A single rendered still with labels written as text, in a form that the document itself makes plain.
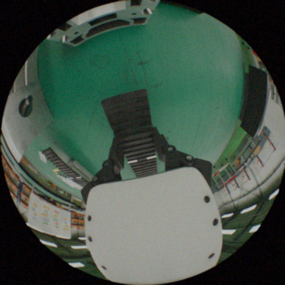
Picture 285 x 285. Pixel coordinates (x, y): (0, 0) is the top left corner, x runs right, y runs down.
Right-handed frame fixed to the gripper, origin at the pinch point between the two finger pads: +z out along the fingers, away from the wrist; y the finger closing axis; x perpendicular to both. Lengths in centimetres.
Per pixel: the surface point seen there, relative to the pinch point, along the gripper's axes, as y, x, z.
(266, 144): 759, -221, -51
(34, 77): -14.0, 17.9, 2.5
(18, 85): -14.0, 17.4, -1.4
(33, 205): -278, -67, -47
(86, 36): -2.8, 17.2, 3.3
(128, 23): 2.7, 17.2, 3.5
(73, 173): -17.3, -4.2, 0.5
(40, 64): -13.1, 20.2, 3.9
